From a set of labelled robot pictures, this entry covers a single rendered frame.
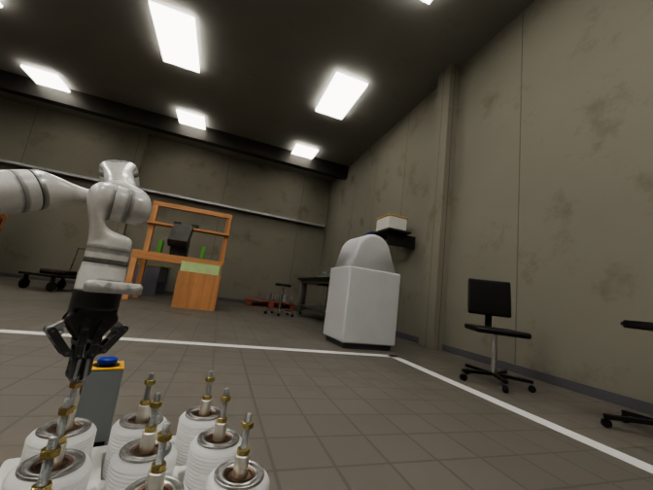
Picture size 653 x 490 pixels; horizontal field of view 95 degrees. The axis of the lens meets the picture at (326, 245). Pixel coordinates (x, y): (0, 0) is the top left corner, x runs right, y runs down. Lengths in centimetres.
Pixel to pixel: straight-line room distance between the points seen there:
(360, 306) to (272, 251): 639
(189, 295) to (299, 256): 469
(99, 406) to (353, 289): 273
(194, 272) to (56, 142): 618
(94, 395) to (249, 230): 872
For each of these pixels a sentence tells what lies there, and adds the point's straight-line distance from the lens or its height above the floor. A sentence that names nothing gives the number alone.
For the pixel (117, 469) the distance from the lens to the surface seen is 64.
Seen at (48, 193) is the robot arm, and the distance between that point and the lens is 91.
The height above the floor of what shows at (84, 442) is 24.
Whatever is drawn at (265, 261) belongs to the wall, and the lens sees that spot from 941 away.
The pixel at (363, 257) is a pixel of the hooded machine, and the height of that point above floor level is 101.
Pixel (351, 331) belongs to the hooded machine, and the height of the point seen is 19.
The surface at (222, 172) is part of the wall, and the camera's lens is 986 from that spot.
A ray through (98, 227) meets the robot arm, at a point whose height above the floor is 61.
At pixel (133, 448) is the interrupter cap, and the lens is 67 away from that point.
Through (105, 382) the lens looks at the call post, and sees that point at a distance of 89.
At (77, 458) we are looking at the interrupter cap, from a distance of 66.
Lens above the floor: 54
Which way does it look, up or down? 9 degrees up
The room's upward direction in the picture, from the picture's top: 7 degrees clockwise
